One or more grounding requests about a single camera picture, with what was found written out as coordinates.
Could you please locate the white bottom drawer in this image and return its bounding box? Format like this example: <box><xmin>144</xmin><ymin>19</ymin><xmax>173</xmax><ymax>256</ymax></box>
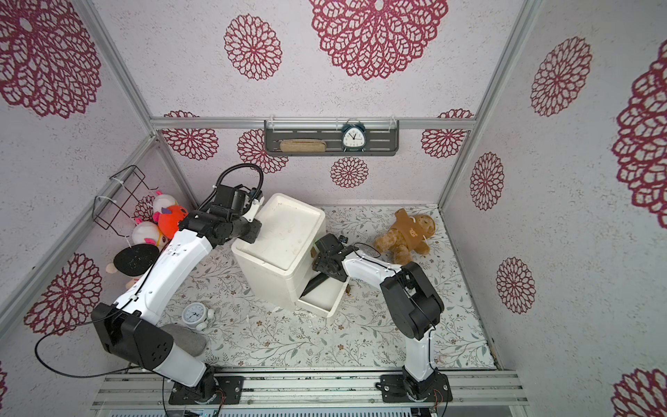
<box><xmin>295</xmin><ymin>278</ymin><xmax>349</xmax><ymax>324</ymax></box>

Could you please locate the white plastic drawer cabinet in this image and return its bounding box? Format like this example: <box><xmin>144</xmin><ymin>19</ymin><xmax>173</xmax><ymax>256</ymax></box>
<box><xmin>231</xmin><ymin>193</ymin><xmax>326</xmax><ymax>311</ymax></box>

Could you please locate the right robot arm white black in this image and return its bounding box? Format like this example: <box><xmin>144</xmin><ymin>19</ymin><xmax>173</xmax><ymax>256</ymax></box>
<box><xmin>302</xmin><ymin>234</ymin><xmax>444</xmax><ymax>384</ymax></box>

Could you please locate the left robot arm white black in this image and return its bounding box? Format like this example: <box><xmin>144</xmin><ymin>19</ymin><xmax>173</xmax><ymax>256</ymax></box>
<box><xmin>91</xmin><ymin>185</ymin><xmax>263</xmax><ymax>389</ymax></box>

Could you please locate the orange shark plush toy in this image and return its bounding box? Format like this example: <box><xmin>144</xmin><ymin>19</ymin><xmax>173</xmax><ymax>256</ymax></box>
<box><xmin>156</xmin><ymin>205</ymin><xmax>189</xmax><ymax>240</ymax></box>

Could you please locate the pink eared white plush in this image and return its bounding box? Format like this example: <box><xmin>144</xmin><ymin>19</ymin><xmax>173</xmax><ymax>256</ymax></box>
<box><xmin>152</xmin><ymin>191</ymin><xmax>178</xmax><ymax>222</ymax></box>

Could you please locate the brown gingerbread plush toy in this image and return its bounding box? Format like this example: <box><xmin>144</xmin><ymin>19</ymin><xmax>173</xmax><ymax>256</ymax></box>
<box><xmin>374</xmin><ymin>208</ymin><xmax>436</xmax><ymax>265</ymax></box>

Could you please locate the black haired plush doll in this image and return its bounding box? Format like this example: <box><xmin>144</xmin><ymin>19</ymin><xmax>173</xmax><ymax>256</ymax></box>
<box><xmin>105</xmin><ymin>243</ymin><xmax>160</xmax><ymax>289</ymax></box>

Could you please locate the teal alarm clock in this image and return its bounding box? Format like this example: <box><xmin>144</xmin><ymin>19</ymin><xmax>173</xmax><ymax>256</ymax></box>
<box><xmin>341</xmin><ymin>123</ymin><xmax>368</xmax><ymax>152</ymax></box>

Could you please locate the grey stone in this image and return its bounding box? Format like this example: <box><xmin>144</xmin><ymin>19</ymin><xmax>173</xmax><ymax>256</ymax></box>
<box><xmin>161</xmin><ymin>323</ymin><xmax>207</xmax><ymax>356</ymax></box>

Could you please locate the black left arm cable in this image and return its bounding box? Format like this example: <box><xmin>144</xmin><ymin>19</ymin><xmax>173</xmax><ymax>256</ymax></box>
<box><xmin>197</xmin><ymin>162</ymin><xmax>265</xmax><ymax>212</ymax></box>

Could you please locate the grey wall shelf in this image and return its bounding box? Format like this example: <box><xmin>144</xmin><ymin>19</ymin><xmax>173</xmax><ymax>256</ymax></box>
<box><xmin>264</xmin><ymin>118</ymin><xmax>401</xmax><ymax>156</ymax></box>

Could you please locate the black wire wall basket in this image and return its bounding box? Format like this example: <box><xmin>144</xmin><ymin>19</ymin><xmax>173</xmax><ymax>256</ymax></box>
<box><xmin>90</xmin><ymin>164</ymin><xmax>157</xmax><ymax>238</ymax></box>

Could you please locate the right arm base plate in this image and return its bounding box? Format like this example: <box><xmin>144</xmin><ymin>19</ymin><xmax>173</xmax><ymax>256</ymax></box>
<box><xmin>375</xmin><ymin>370</ymin><xmax>453</xmax><ymax>403</ymax></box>

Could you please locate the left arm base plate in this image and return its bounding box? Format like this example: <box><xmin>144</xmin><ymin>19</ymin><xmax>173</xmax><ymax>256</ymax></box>
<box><xmin>168</xmin><ymin>375</ymin><xmax>245</xmax><ymax>406</ymax></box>

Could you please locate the aluminium mounting rail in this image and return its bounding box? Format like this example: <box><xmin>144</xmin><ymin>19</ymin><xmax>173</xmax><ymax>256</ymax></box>
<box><xmin>91</xmin><ymin>369</ymin><xmax>529</xmax><ymax>411</ymax></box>

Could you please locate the aluminium frame profile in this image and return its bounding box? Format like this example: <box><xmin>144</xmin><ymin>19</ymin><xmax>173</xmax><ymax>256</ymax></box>
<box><xmin>1</xmin><ymin>134</ymin><xmax>156</xmax><ymax>339</ymax></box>

